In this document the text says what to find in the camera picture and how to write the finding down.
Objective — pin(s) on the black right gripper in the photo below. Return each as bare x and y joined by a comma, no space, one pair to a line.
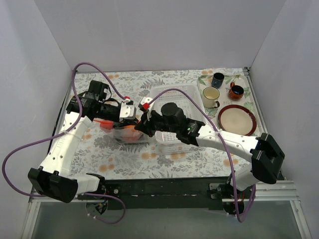
145,122

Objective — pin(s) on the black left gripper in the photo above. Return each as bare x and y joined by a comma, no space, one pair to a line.
123,123

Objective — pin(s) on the fake orange mandarin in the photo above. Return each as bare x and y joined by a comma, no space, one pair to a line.
129,128

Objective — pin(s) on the clear zip bag orange seal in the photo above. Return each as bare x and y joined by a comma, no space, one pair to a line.
115,130

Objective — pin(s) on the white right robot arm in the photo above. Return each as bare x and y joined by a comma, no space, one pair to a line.
264,155

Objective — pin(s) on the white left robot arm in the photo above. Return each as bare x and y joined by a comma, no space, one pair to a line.
52,178

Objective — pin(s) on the white plastic mesh basket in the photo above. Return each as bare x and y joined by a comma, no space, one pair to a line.
182,109

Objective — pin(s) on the floral tablecloth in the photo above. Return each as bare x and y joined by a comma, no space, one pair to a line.
263,153

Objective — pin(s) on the cream enamel mug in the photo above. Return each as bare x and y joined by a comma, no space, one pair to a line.
210,96

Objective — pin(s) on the floral serving tray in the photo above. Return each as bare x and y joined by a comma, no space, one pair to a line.
246,101

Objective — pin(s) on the dark blue mug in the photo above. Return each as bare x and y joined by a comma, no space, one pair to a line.
217,80

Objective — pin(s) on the cream plate red rim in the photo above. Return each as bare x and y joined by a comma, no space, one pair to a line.
237,119

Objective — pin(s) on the orange brown mug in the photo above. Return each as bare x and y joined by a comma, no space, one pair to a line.
236,92

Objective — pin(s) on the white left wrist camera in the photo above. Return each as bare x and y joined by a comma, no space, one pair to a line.
127,110

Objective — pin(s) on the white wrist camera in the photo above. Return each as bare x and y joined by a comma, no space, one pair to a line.
146,104
127,110

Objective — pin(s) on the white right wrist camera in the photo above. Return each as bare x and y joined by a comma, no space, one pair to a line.
146,104

